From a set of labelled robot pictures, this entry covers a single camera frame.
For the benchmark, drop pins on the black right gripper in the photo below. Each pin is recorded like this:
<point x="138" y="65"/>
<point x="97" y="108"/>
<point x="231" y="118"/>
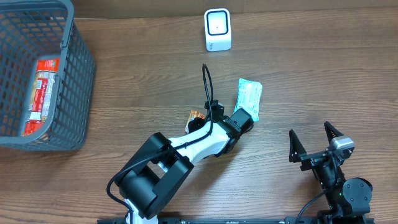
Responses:
<point x="315" y="157"/>

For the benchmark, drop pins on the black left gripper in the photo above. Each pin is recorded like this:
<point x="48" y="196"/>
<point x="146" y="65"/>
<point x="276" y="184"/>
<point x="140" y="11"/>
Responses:
<point x="199" y="123"/>

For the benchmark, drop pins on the teal wet wipes pack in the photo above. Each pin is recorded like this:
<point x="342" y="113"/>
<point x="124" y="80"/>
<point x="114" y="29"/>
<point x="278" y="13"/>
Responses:
<point x="249" y="96"/>

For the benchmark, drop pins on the orange Kleenex tissue pack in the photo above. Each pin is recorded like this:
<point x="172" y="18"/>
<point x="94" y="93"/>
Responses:
<point x="196" y="120"/>

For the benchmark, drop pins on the orange red noodle packet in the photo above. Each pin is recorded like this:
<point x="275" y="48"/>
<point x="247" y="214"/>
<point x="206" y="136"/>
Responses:
<point x="40" y="97"/>

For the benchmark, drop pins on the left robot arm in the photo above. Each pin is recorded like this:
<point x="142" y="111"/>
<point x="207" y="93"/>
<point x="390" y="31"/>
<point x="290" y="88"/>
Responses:
<point x="158" y="169"/>

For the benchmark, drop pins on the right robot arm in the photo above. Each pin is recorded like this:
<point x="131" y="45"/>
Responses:
<point x="348" y="199"/>

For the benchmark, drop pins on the white barcode scanner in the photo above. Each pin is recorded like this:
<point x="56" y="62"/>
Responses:
<point x="218" y="32"/>

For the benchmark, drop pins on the grey plastic mesh basket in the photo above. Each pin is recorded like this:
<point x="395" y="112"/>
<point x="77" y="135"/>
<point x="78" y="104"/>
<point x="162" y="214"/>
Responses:
<point x="39" y="30"/>

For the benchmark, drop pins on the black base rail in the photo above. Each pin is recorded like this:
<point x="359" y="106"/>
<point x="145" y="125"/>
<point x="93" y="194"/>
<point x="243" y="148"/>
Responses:
<point x="286" y="220"/>

